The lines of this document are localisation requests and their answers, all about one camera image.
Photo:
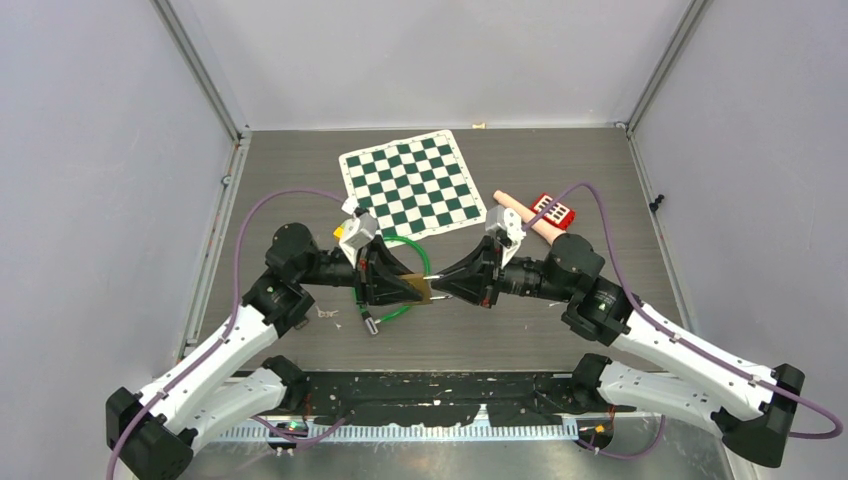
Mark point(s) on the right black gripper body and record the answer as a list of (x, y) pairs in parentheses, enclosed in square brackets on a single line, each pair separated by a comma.
[(486, 276)]

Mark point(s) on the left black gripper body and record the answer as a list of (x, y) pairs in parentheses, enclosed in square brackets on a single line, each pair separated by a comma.
[(368, 273)]

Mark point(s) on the brass padlock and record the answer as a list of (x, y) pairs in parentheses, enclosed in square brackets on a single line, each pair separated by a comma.
[(421, 284)]

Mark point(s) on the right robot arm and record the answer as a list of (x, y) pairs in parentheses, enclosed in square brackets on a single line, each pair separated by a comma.
[(728, 396)]

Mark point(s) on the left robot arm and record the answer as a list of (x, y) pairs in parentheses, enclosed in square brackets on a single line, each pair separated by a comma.
[(156, 431)]

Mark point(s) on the green white chessboard mat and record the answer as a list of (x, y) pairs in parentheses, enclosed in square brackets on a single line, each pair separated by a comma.
[(414, 187)]

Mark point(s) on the red white block toy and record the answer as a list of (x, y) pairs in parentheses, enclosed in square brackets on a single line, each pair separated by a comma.
[(558, 215)]

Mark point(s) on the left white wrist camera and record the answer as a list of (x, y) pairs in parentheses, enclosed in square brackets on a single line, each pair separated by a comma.
[(358, 231)]

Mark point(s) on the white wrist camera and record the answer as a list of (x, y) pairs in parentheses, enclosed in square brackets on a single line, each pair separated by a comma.
[(358, 231), (504, 225)]

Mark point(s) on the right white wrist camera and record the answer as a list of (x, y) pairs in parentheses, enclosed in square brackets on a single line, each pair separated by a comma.
[(504, 225)]

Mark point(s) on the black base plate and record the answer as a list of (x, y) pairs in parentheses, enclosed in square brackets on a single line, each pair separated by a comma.
[(441, 399)]

